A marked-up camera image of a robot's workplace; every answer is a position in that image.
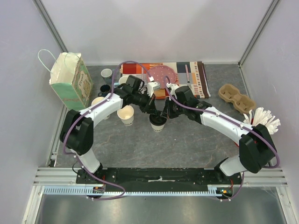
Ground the colourful patchwork placemat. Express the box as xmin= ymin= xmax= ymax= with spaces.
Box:
xmin=119 ymin=61 xmax=211 ymax=100

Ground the green paper gift bag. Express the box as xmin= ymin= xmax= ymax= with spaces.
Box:
xmin=40 ymin=49 xmax=93 ymax=111

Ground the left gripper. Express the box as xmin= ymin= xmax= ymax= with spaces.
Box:
xmin=132 ymin=91 xmax=158 ymax=116

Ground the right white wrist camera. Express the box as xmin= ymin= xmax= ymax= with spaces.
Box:
xmin=166 ymin=83 xmax=179 ymax=99

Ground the white wrapped straws bundle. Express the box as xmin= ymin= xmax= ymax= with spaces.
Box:
xmin=243 ymin=107 xmax=281 ymax=135

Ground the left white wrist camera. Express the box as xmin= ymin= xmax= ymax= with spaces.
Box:
xmin=147 ymin=81 xmax=161 ymax=97

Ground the pink dotted plate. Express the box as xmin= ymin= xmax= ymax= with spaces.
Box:
xmin=149 ymin=65 xmax=176 ymax=88

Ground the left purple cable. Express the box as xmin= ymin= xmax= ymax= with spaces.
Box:
xmin=63 ymin=60 xmax=154 ymax=202

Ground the light blue mug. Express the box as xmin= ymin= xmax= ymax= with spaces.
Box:
xmin=118 ymin=76 xmax=128 ymax=86

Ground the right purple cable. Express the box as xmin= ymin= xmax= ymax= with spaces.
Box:
xmin=164 ymin=76 xmax=281 ymax=203

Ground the black coffee cup lid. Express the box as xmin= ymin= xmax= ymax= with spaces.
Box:
xmin=149 ymin=114 xmax=167 ymax=126

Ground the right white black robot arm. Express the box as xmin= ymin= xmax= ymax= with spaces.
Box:
xmin=164 ymin=84 xmax=279 ymax=184

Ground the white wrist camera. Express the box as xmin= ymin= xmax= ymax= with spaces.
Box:
xmin=166 ymin=83 xmax=179 ymax=99
xmin=147 ymin=81 xmax=161 ymax=97

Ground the cardboard cup carrier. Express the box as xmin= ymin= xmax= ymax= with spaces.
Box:
xmin=218 ymin=84 xmax=256 ymax=114

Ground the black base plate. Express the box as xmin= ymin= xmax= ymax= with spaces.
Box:
xmin=76 ymin=167 xmax=243 ymax=187

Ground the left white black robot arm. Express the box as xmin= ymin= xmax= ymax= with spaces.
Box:
xmin=59 ymin=75 xmax=160 ymax=183

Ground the dark blue mug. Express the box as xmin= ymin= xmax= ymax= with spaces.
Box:
xmin=98 ymin=84 xmax=111 ymax=98

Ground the white paper cup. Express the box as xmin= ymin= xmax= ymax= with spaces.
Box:
xmin=90 ymin=97 xmax=111 ymax=122
xmin=151 ymin=124 xmax=164 ymax=132
xmin=117 ymin=105 xmax=134 ymax=126

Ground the small grey cup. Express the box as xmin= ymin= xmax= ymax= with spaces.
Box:
xmin=100 ymin=68 xmax=114 ymax=84

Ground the purple cable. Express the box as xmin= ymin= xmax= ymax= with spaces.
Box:
xmin=164 ymin=76 xmax=281 ymax=203
xmin=63 ymin=60 xmax=154 ymax=202

